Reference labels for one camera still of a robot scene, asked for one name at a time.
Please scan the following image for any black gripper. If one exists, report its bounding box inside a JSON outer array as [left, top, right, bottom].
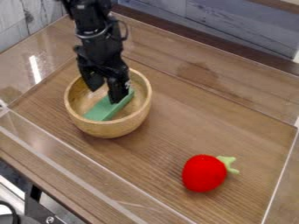
[[73, 29, 129, 104]]

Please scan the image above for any green rectangular block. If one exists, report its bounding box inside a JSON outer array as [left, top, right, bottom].
[[82, 89, 134, 122]]

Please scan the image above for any brown wooden bowl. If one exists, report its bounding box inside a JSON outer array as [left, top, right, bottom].
[[64, 69, 153, 138]]

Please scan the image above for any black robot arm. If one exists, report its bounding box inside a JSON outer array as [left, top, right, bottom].
[[60, 0, 129, 104]]

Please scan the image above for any red plush strawberry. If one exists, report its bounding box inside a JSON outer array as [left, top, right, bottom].
[[181, 154, 239, 193]]

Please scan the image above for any black table leg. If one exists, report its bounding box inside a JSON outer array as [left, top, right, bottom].
[[24, 185, 66, 224]]

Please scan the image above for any clear acrylic tray wall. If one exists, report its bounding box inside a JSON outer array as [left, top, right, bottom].
[[0, 101, 195, 224]]

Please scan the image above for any black cable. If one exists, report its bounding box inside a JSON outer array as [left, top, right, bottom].
[[0, 200, 21, 224]]

